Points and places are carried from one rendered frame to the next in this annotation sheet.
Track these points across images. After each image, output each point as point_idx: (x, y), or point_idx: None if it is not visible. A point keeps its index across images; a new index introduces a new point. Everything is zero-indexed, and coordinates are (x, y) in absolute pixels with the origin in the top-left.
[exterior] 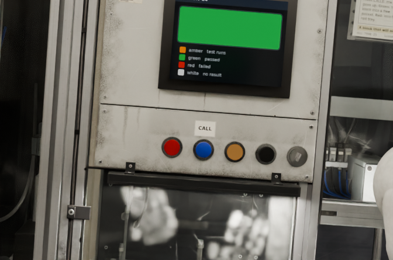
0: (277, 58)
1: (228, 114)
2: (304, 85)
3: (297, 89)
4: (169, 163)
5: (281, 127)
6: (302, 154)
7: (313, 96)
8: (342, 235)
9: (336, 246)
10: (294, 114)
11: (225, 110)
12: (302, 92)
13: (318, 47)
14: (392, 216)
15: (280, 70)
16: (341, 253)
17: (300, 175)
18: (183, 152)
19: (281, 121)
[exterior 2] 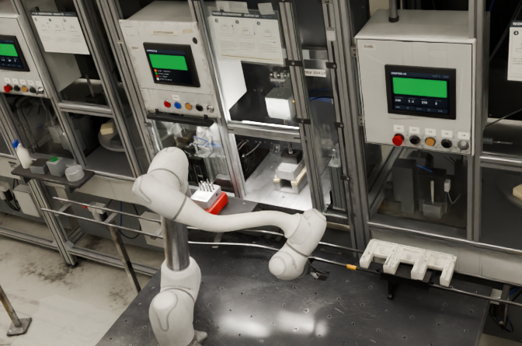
0: (188, 73)
1: (182, 92)
2: (204, 82)
3: (203, 83)
4: (168, 110)
5: (201, 97)
6: (210, 109)
7: (209, 85)
8: None
9: None
10: (204, 92)
11: (180, 90)
12: (204, 84)
13: (204, 66)
14: None
15: (190, 78)
16: None
17: (214, 116)
18: (172, 106)
19: (200, 95)
